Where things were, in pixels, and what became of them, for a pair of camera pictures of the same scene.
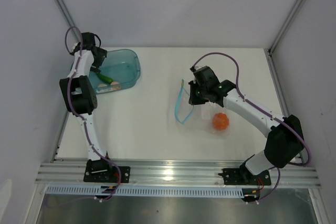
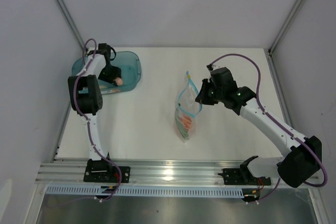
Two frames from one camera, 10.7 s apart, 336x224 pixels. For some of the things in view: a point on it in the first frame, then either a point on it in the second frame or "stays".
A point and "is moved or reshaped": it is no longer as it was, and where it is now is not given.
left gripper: (102, 55) -> (116, 73)
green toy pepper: (105, 78) is moved or reshaped
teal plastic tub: (123, 65) stays
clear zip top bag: (208, 118) is moved or reshaped
